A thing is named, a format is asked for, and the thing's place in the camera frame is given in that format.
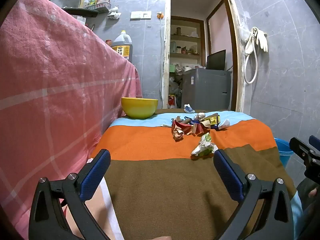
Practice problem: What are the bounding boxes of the green white wrapper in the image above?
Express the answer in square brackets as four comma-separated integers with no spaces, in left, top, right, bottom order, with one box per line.
[191,132,218,159]

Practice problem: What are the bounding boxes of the brown wooden door frame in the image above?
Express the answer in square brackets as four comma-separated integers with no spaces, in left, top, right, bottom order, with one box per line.
[171,0,238,112]

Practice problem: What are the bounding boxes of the cream rubber gloves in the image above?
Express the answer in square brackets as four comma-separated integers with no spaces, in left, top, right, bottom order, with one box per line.
[251,27,268,53]

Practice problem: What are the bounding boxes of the yellow snack packet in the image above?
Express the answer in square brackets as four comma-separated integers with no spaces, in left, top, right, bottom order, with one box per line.
[203,114,221,130]

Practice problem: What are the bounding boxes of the black monitor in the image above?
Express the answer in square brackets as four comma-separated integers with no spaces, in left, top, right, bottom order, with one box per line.
[206,49,227,71]

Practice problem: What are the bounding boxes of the yellow bowl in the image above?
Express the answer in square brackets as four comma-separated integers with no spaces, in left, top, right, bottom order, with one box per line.
[121,97,159,120]

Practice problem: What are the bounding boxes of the large cooking oil bottle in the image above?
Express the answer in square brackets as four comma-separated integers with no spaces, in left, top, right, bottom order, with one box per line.
[111,31,133,62]

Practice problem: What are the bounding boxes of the wire wall shelf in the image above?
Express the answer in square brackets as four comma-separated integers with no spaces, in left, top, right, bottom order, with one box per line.
[84,1,112,13]

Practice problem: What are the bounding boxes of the striped blanket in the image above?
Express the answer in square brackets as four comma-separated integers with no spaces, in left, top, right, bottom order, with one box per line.
[90,109,304,240]

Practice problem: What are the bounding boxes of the pink plaid cloth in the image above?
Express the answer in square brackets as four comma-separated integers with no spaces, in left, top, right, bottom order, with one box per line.
[0,0,143,240]

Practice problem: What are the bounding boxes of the clear plastic bag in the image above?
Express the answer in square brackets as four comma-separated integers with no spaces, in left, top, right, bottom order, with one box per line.
[239,21,250,43]

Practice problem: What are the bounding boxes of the white hanging plastic bag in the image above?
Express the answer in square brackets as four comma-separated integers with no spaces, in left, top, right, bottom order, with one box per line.
[107,6,122,20]

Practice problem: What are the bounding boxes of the red wrapper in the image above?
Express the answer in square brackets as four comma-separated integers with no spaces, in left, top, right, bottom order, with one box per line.
[171,119,186,141]
[184,122,211,137]

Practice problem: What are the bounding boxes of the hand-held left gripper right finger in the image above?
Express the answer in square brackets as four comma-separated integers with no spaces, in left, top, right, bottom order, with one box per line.
[213,149,294,240]

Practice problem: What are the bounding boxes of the white shower hose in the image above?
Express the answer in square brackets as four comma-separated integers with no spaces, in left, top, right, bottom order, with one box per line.
[244,27,258,85]

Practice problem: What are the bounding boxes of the grey plastic bag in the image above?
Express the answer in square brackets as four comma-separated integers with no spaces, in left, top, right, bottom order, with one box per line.
[169,76,182,95]

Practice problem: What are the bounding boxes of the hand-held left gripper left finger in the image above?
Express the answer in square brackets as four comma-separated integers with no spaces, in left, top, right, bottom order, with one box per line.
[29,149,112,240]

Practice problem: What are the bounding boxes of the white wall socket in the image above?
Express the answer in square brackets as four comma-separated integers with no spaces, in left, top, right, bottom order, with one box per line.
[130,11,152,20]

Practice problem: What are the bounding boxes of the wooden wall shelves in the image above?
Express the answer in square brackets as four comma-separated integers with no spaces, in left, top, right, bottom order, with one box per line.
[170,16,205,60]

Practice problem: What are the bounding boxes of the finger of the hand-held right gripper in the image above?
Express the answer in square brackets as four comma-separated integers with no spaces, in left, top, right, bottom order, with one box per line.
[309,135,320,152]
[289,137,320,178]

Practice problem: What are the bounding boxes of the blue plastic bucket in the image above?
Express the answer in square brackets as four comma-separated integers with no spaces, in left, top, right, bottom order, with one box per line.
[274,137,293,168]

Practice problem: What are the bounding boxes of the grey refrigerator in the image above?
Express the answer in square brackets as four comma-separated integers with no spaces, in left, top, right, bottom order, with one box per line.
[182,67,232,110]

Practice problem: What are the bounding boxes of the person's dark clothing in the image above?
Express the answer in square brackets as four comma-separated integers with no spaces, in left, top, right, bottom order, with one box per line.
[296,176,320,240]

